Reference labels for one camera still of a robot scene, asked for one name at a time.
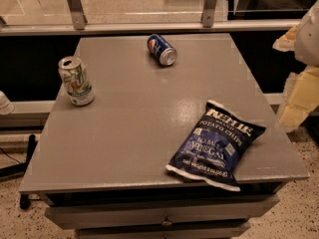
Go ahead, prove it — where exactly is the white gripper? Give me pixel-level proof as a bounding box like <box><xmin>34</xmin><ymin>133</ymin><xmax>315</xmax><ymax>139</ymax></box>
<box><xmin>272</xmin><ymin>0</ymin><xmax>319</xmax><ymax>132</ymax></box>

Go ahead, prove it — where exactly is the blue pepsi can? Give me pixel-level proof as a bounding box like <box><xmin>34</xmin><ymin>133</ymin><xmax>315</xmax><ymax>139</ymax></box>
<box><xmin>147</xmin><ymin>34</ymin><xmax>177</xmax><ymax>67</ymax></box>

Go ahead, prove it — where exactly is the white green 7up can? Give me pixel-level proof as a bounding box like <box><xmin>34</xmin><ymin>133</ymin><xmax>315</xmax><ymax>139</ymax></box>
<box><xmin>58</xmin><ymin>56</ymin><xmax>95</xmax><ymax>107</ymax></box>

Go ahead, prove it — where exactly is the blue potato chips bag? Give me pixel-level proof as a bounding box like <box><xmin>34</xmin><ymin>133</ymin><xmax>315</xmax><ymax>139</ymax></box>
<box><xmin>165</xmin><ymin>100</ymin><xmax>265</xmax><ymax>192</ymax></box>

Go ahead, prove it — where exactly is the grey cabinet drawer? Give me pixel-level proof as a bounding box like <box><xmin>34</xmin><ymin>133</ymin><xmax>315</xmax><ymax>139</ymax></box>
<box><xmin>45</xmin><ymin>194</ymin><xmax>279</xmax><ymax>229</ymax></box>

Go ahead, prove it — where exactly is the white object at left edge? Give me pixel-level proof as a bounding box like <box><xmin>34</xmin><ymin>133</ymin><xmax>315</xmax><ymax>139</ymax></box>
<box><xmin>0</xmin><ymin>91</ymin><xmax>14</xmax><ymax>116</ymax></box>

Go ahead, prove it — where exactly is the right metal railing bracket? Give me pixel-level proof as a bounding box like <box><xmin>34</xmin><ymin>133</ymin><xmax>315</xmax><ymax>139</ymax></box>
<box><xmin>201</xmin><ymin>0</ymin><xmax>217</xmax><ymax>28</ymax></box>

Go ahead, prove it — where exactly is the metal railing bracket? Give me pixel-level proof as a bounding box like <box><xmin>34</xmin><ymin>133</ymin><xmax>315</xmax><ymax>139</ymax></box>
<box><xmin>67</xmin><ymin>0</ymin><xmax>87</xmax><ymax>30</ymax></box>
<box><xmin>201</xmin><ymin>0</ymin><xmax>217</xmax><ymax>28</ymax></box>

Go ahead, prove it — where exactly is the left metal railing bracket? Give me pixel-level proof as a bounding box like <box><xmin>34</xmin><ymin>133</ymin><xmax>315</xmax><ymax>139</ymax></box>
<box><xmin>67</xmin><ymin>0</ymin><xmax>87</xmax><ymax>30</ymax></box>

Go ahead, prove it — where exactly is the black stand with cable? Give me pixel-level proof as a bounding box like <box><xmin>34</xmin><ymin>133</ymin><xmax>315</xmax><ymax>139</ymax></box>
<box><xmin>0</xmin><ymin>134</ymin><xmax>37</xmax><ymax>210</ymax></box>

